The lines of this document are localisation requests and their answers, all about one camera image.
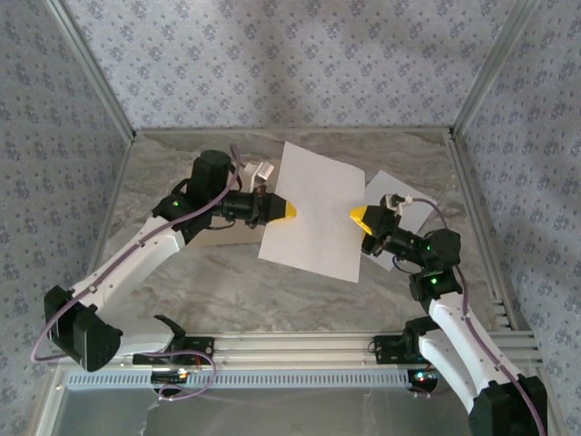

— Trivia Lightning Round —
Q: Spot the grey slotted cable duct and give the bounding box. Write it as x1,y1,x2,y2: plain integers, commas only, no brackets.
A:
66,369,412,390

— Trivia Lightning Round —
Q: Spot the aluminium rail beam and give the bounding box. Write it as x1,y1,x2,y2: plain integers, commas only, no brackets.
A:
48,331,544,370

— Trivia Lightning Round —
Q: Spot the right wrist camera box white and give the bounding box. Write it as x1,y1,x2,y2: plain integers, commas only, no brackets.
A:
382,193,413,217

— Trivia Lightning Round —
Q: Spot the aluminium corner post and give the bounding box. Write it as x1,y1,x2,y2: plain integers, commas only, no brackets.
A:
44,0,138,140
448,0,542,138

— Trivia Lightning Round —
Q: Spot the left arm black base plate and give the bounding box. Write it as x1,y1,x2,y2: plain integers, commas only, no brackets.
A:
132,336,216,366

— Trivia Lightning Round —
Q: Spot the brown cardboard folder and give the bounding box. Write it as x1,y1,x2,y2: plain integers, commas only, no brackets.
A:
183,172,279,250

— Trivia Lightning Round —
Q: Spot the white paper sheet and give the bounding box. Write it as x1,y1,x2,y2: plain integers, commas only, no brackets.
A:
257,141,367,284
361,170,440,273

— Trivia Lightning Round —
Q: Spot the aluminium table edge rail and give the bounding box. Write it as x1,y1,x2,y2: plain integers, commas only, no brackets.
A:
71,135,137,335
446,131,519,332

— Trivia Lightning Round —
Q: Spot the grey metal sheet panel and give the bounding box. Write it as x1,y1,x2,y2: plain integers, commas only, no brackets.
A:
34,367,547,436

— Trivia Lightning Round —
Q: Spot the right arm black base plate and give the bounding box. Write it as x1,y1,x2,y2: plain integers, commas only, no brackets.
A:
372,334,458,365

